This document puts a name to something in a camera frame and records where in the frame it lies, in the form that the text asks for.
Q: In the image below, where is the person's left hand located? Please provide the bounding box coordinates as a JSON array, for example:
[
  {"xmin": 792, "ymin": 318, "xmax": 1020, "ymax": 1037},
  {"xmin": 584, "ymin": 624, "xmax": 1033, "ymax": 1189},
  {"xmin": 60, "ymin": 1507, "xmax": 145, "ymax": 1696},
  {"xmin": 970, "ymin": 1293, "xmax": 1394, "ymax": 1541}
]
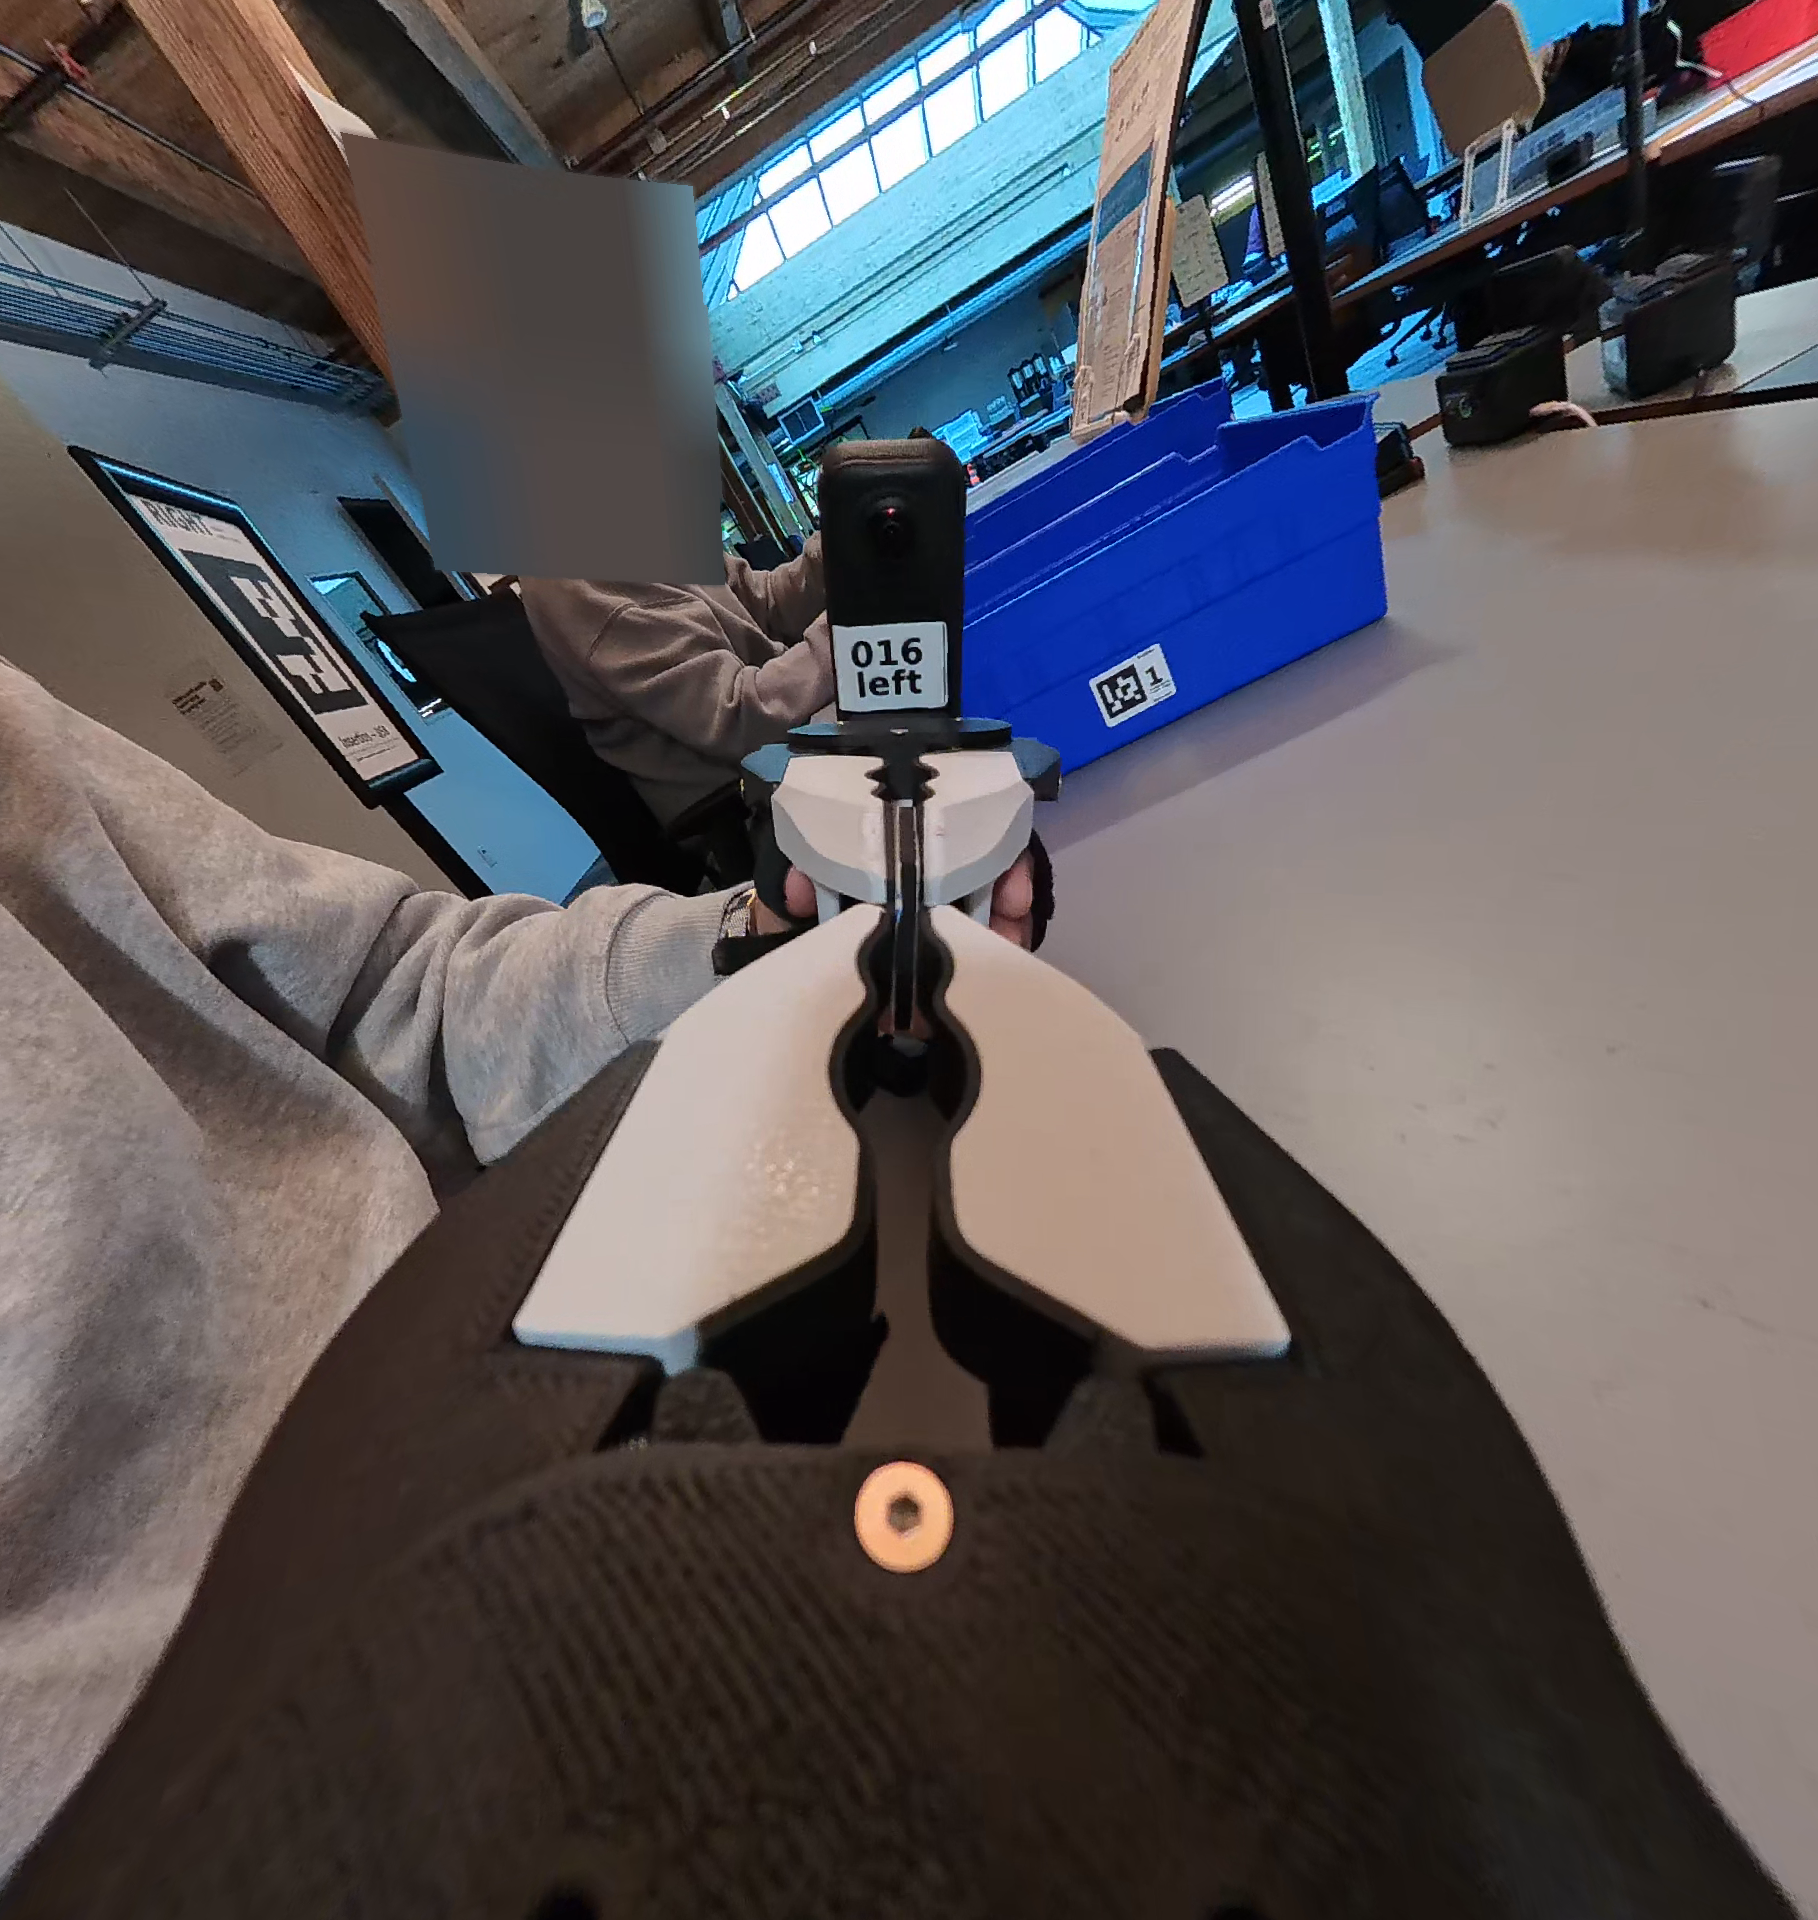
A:
[{"xmin": 782, "ymin": 858, "xmax": 1041, "ymax": 951}]

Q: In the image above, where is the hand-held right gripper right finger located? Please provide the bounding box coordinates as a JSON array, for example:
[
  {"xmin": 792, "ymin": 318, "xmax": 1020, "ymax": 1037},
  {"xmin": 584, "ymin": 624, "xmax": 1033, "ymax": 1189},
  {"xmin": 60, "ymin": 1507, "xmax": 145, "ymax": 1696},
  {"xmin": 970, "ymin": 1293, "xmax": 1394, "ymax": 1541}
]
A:
[{"xmin": 915, "ymin": 905, "xmax": 1296, "ymax": 1363}]

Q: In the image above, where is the wooden post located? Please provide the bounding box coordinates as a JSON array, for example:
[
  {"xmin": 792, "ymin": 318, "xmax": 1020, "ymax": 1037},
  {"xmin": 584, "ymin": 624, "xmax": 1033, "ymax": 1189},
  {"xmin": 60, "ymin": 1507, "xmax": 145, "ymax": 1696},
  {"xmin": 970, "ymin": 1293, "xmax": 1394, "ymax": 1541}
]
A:
[{"xmin": 122, "ymin": 0, "xmax": 399, "ymax": 377}]

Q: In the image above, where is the white paper notice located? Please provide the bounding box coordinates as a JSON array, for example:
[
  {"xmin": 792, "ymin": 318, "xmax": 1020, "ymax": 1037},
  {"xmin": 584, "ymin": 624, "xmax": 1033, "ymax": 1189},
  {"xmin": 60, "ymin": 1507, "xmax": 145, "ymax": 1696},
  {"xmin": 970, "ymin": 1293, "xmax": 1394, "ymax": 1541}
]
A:
[{"xmin": 158, "ymin": 668, "xmax": 285, "ymax": 778}]

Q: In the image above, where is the metal cable tray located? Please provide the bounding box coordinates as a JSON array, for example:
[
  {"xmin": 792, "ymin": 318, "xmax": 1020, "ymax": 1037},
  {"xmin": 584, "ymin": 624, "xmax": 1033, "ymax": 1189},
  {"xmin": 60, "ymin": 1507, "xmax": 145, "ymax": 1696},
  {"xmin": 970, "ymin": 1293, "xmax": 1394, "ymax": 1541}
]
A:
[{"xmin": 0, "ymin": 247, "xmax": 389, "ymax": 414}]

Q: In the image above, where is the black equipment case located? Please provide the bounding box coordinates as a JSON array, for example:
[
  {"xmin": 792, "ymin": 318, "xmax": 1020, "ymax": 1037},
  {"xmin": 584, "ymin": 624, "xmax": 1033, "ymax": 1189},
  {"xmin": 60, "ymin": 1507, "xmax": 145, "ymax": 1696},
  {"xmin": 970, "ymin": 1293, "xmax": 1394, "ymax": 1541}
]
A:
[
  {"xmin": 1435, "ymin": 324, "xmax": 1571, "ymax": 447},
  {"xmin": 1597, "ymin": 251, "xmax": 1742, "ymax": 400}
]

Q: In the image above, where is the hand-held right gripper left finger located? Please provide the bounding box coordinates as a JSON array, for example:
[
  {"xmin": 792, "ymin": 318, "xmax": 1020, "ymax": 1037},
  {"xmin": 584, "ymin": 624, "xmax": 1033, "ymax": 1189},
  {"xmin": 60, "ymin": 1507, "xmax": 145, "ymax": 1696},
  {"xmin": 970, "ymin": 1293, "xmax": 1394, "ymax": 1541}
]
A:
[{"xmin": 511, "ymin": 901, "xmax": 911, "ymax": 1377}]

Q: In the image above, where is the plain blue bin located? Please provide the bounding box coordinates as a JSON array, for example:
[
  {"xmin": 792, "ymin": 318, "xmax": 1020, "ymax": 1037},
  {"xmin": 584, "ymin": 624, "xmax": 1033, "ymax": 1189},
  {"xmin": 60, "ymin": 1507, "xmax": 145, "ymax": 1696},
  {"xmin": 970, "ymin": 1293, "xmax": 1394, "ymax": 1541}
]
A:
[{"xmin": 963, "ymin": 374, "xmax": 1238, "ymax": 519}]

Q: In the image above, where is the cardboard sign on stand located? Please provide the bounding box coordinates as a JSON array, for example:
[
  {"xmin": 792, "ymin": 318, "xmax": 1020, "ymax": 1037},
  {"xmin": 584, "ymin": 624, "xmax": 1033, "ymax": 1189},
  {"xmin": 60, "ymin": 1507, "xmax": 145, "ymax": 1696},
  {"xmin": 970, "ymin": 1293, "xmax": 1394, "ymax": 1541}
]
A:
[{"xmin": 1422, "ymin": 0, "xmax": 1549, "ymax": 219}]

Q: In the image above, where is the framed marker sign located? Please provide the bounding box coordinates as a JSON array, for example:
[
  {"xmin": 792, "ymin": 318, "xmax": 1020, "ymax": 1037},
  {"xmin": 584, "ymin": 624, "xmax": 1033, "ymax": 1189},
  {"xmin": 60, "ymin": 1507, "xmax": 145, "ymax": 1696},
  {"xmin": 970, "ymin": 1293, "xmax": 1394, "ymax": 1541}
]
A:
[{"xmin": 68, "ymin": 446, "xmax": 446, "ymax": 812}]

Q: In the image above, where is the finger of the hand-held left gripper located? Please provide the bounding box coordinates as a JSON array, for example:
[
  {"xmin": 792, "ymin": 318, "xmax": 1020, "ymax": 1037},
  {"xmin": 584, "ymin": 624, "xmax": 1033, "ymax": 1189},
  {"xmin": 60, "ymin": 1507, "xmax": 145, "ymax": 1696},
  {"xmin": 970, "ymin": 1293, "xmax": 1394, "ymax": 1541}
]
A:
[
  {"xmin": 915, "ymin": 753, "xmax": 1034, "ymax": 919},
  {"xmin": 768, "ymin": 753, "xmax": 902, "ymax": 919}
]

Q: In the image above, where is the long wooden desk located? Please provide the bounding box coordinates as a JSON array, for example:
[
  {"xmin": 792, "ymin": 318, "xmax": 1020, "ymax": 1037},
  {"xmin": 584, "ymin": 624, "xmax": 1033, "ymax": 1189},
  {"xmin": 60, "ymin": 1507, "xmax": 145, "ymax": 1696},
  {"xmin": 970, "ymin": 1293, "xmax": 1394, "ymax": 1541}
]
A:
[{"xmin": 1330, "ymin": 37, "xmax": 1818, "ymax": 324}]

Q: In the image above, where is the black office chair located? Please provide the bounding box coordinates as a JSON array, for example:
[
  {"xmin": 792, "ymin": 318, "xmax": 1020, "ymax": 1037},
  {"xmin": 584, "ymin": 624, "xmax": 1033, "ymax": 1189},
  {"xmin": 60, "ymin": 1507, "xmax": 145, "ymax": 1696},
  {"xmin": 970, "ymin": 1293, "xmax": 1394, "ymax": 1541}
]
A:
[{"xmin": 361, "ymin": 577, "xmax": 731, "ymax": 897}]

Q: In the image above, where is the black metal pole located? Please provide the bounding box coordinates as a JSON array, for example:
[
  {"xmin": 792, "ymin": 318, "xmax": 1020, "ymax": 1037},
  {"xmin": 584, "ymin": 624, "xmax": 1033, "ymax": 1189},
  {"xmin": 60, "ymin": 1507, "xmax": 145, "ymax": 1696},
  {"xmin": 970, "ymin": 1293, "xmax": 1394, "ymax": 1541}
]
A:
[{"xmin": 1231, "ymin": 0, "xmax": 1353, "ymax": 410}]

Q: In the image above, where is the cardboard sheet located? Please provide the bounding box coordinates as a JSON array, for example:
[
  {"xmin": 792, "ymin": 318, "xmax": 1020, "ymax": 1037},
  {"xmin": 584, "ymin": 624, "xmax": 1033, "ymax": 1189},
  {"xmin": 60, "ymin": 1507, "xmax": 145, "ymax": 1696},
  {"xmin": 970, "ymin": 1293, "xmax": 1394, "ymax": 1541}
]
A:
[{"xmin": 1071, "ymin": 0, "xmax": 1214, "ymax": 440}]

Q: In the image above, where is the person's left forearm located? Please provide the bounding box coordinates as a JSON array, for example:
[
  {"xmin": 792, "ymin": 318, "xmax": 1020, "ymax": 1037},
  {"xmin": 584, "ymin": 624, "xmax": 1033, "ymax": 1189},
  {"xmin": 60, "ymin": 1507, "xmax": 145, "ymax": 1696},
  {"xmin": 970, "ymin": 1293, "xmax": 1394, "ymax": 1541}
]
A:
[{"xmin": 399, "ymin": 882, "xmax": 761, "ymax": 1173}]

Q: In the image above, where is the blue bin with printed tag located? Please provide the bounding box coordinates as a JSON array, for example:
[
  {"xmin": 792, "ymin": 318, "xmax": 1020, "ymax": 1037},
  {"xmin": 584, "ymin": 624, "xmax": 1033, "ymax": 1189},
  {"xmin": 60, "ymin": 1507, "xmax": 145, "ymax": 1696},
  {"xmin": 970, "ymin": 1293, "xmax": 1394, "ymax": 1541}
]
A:
[{"xmin": 963, "ymin": 394, "xmax": 1391, "ymax": 777}]

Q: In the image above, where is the red crate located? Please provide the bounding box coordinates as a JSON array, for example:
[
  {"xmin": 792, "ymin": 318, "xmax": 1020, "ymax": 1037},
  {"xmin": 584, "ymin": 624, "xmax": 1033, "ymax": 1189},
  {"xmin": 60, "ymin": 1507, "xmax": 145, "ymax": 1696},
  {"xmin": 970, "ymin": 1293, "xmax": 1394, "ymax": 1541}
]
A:
[{"xmin": 1696, "ymin": 0, "xmax": 1818, "ymax": 77}]

